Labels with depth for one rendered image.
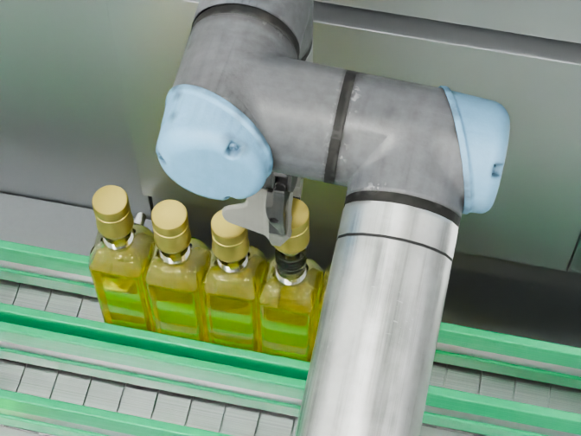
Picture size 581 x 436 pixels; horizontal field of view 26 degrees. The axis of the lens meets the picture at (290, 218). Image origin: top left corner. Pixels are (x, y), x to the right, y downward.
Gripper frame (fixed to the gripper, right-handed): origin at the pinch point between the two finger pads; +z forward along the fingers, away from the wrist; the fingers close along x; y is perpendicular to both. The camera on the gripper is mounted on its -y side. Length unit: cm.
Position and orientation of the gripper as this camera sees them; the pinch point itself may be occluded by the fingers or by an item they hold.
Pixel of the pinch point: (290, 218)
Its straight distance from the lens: 112.9
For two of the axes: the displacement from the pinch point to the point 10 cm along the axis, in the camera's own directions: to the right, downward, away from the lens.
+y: -9.8, -1.8, 1.2
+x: -2.2, 8.3, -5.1
